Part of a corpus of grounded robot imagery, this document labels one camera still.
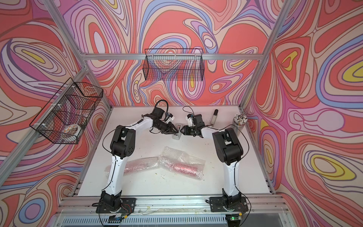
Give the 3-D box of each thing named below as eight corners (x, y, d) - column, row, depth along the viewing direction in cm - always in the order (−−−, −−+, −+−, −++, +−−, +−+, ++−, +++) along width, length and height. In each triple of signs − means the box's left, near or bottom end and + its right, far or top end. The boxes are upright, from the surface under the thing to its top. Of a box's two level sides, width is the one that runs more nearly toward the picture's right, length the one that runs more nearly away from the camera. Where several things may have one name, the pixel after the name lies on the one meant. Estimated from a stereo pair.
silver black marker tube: (210, 124, 111) (211, 120, 107) (214, 113, 118) (215, 108, 114) (214, 125, 110) (215, 121, 106) (218, 114, 117) (219, 110, 114)
